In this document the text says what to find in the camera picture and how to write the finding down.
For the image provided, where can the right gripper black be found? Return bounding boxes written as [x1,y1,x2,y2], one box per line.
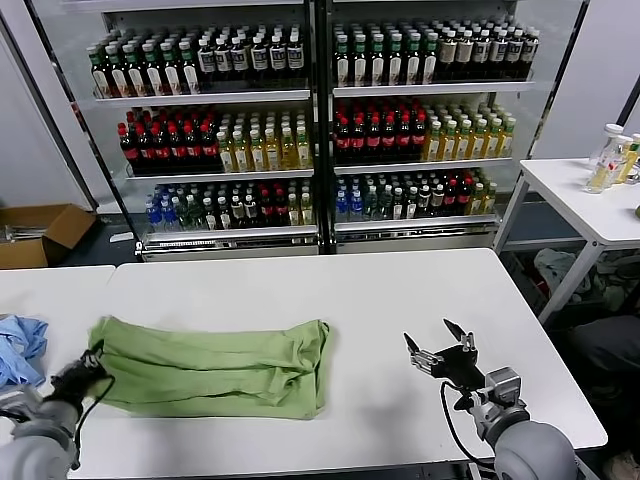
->
[403,318,485,390]

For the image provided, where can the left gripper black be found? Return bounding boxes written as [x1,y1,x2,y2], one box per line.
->
[52,340,107,401]

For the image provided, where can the light green t-shirt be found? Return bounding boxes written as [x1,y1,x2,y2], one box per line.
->
[87,314,331,421]

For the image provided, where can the mixed clothes pile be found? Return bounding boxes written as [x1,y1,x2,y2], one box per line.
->
[592,247,640,314]

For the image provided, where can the light blue crumpled cloth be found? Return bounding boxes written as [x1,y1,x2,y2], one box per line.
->
[0,314,50,389]

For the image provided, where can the open cardboard box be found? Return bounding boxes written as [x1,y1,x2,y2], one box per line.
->
[0,203,97,271]

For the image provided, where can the grey crumpled cloth pile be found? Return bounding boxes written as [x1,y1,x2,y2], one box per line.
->
[533,248,594,304]

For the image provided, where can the silver metal rods bundle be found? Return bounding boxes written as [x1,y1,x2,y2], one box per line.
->
[2,224,32,246]

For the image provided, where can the bystander dark trousers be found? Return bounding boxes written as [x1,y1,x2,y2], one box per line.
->
[567,314,640,401]

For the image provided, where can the white side table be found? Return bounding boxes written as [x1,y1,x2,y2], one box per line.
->
[492,157,640,326]

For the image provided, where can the yellow juice bottle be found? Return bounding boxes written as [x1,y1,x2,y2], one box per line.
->
[498,115,516,158]
[295,125,313,170]
[425,120,443,162]
[264,128,282,171]
[441,119,458,161]
[470,117,487,160]
[232,130,251,173]
[456,118,473,160]
[280,126,298,171]
[248,129,267,172]
[484,116,501,159]
[216,130,235,174]

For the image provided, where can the red cap cola bottle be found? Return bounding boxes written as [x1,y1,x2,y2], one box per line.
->
[365,115,382,162]
[199,122,220,171]
[183,122,203,172]
[150,123,171,173]
[350,115,367,162]
[381,114,398,162]
[167,123,187,173]
[411,113,428,160]
[396,114,413,161]
[117,123,140,174]
[334,115,351,162]
[134,124,155,174]

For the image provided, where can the white shoe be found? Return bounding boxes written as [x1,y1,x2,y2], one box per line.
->
[602,452,640,480]

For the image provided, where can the red label yellow liquid bottle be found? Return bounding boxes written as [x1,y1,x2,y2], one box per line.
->
[584,133,627,195]

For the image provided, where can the green cap yellow bottle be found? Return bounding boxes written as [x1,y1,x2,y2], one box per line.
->
[615,132,640,184]

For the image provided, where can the clear bottle white cap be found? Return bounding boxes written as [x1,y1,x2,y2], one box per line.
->
[588,122,624,171]

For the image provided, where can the metal beverage display shelf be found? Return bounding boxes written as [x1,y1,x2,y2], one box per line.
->
[319,0,589,256]
[24,0,324,264]

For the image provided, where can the green cap tea bottle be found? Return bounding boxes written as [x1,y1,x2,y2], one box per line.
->
[104,44,130,98]
[178,41,201,95]
[421,34,438,85]
[85,45,112,99]
[333,33,351,87]
[387,33,404,86]
[159,42,184,96]
[122,43,148,97]
[369,33,387,87]
[404,33,422,86]
[141,43,166,96]
[351,33,369,87]

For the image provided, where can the beige label dark bottle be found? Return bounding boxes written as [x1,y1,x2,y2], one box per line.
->
[437,29,456,83]
[455,29,474,82]

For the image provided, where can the blue label dark bottle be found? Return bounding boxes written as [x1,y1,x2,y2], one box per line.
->
[268,33,288,80]
[505,28,524,80]
[522,27,540,79]
[489,28,507,80]
[230,35,250,82]
[472,29,490,81]
[286,31,306,79]
[213,36,233,83]
[195,37,216,84]
[249,34,270,81]

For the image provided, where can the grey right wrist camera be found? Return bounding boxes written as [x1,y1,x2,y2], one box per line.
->
[480,366,525,411]

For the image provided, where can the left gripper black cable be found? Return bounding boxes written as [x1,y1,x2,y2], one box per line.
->
[69,372,117,471]

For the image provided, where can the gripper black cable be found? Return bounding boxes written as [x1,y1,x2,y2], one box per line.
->
[439,380,496,469]
[69,372,117,471]

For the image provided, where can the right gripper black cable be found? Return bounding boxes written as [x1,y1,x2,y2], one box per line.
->
[439,380,496,469]

